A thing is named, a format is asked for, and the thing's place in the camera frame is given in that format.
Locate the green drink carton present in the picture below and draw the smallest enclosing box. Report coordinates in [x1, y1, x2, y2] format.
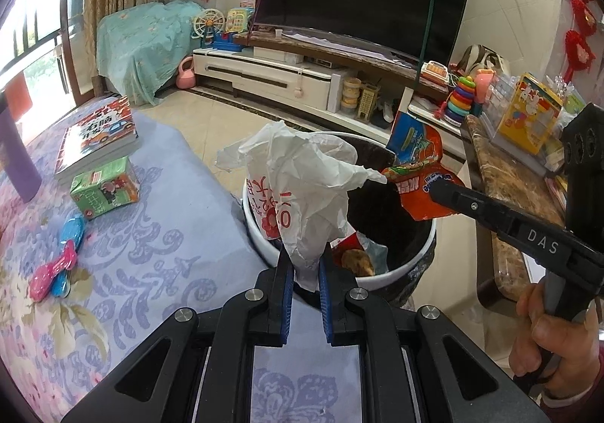
[70, 156, 141, 220]

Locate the blue toy set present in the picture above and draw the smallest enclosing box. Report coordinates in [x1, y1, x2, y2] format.
[208, 31, 249, 54]

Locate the yellow toy box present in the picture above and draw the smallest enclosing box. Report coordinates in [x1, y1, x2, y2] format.
[498, 74, 565, 156]

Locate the striped bag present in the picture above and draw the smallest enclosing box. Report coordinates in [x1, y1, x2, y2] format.
[458, 44, 506, 79]

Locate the person's right hand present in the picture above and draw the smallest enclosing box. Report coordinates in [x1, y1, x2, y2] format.
[508, 281, 604, 400]

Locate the rainbow stacking ring toy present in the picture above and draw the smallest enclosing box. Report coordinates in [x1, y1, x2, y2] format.
[447, 75, 478, 126]

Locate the white plastic bag red print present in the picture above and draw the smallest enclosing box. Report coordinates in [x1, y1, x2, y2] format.
[214, 120, 388, 292]

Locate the clear plastic drawer unit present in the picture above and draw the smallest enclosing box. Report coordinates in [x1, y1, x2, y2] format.
[486, 74, 524, 131]

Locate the white television cabinet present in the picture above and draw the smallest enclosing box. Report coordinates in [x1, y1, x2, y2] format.
[191, 33, 468, 160]

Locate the pink plastic toy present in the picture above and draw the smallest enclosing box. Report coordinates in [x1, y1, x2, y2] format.
[474, 70, 494, 105]

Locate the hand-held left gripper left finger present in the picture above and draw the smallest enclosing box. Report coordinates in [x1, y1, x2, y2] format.
[61, 245, 294, 423]

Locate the stack of yellow tins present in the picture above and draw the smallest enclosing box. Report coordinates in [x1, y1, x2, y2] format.
[342, 77, 362, 108]

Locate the balcony glass door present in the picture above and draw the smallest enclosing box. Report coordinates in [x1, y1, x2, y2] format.
[0, 0, 95, 108]

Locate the cartoon picture book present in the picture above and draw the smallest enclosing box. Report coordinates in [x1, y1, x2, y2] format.
[53, 95, 141, 183]

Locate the white bin with black bag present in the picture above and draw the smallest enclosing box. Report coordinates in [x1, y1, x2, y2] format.
[242, 131, 437, 311]

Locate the toy cash register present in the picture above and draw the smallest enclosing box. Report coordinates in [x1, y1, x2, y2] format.
[421, 60, 449, 86]

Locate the teal cloth covered furniture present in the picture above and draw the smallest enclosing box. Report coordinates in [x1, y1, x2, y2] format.
[97, 0, 203, 107]

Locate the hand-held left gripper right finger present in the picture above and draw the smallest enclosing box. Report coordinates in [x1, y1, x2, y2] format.
[317, 248, 551, 423]

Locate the pink kettlebell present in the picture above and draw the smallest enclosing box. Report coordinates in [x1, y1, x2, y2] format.
[176, 56, 196, 90]

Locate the red snack wrapper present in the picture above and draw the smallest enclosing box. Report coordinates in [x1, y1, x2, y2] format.
[330, 234, 365, 259]

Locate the purple box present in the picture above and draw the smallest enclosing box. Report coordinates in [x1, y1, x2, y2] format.
[0, 88, 42, 203]

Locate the colourful toy board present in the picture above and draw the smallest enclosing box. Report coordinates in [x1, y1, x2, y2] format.
[225, 0, 258, 35]

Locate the toy ferris wheel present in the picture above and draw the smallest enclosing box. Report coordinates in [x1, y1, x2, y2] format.
[193, 9, 226, 49]

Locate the orange red snack packet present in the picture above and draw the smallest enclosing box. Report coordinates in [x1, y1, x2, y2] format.
[380, 111, 466, 222]

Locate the pink plastic spoon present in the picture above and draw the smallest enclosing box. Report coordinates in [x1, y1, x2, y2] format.
[29, 241, 79, 302]

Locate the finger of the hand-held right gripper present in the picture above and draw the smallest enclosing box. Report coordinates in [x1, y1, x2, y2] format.
[427, 176, 521, 241]

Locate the blue plastic spoon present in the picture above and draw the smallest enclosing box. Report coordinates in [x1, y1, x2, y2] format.
[49, 215, 86, 299]

